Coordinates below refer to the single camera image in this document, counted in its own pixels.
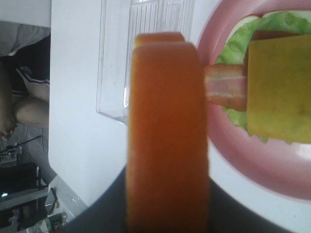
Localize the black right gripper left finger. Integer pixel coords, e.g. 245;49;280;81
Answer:
60;169;128;233

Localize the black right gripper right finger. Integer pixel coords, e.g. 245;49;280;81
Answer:
208;180;292;233

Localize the yellow cheese slice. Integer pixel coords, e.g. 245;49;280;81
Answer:
246;34;311;144

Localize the pink round plate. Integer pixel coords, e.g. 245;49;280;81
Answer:
197;0;311;202

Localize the dark background shelf clutter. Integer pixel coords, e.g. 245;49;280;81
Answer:
0;135;71;233

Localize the seated person in background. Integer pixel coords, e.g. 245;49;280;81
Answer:
0;21;51;140

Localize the left clear plastic container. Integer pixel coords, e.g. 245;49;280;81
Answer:
96;0;194;124

